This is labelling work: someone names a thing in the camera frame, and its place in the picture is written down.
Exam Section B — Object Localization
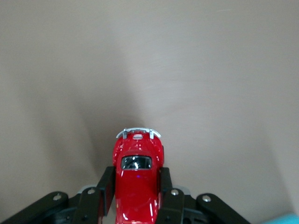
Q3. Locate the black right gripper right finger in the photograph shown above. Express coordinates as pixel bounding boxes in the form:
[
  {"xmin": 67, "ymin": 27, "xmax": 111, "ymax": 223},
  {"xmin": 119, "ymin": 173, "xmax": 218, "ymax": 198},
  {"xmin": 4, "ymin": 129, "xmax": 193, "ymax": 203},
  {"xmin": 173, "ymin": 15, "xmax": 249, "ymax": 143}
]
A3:
[{"xmin": 158, "ymin": 167, "xmax": 252, "ymax": 224}]

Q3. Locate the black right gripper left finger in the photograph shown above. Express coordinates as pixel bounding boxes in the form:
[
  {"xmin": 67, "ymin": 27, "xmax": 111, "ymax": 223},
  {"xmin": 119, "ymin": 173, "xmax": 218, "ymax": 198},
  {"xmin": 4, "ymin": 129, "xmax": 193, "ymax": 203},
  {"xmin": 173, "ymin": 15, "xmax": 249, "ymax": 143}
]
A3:
[{"xmin": 0, "ymin": 166, "xmax": 116, "ymax": 224}]

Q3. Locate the red beetle toy car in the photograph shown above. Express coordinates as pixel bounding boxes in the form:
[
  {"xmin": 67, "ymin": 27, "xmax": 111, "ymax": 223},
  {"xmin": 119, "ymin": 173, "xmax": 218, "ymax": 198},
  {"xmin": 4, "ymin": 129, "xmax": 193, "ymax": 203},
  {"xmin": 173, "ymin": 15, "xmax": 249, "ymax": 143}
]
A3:
[{"xmin": 113, "ymin": 127, "xmax": 165, "ymax": 224}]

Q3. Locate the blue plastic box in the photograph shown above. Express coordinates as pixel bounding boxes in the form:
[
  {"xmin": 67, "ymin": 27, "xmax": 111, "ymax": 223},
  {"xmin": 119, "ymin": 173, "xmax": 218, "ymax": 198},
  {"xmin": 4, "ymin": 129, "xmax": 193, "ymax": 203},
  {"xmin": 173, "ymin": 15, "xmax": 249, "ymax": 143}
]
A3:
[{"xmin": 263, "ymin": 213, "xmax": 299, "ymax": 224}]

